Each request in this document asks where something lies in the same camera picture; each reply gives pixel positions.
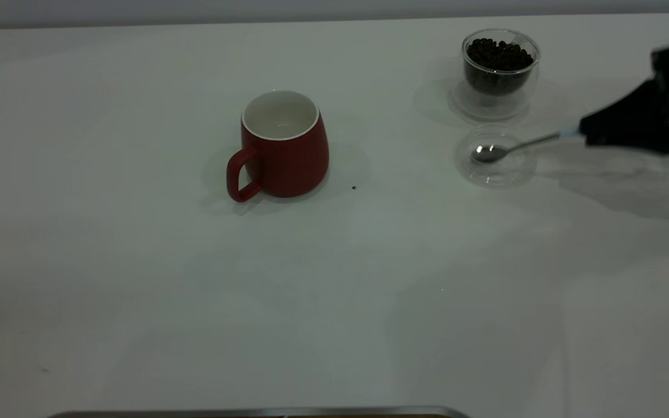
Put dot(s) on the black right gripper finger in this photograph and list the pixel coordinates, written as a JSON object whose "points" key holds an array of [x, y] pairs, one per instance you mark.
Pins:
{"points": [[642, 136], [636, 107]]}

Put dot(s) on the red ceramic mug white inside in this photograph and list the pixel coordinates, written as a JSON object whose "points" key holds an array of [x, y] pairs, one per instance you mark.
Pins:
{"points": [[294, 168]]}

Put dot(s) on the double-walled clear glass cup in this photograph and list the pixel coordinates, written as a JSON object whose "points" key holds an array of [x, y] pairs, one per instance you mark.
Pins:
{"points": [[494, 107]]}

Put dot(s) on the heap of coffee beans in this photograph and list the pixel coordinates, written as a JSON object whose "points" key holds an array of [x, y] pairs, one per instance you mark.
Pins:
{"points": [[497, 58]]}

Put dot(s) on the shallow clear glass dish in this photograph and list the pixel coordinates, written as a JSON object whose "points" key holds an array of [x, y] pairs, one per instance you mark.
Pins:
{"points": [[497, 177]]}

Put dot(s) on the grey metal bar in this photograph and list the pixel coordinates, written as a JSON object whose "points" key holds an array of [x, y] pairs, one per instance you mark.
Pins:
{"points": [[253, 413]]}

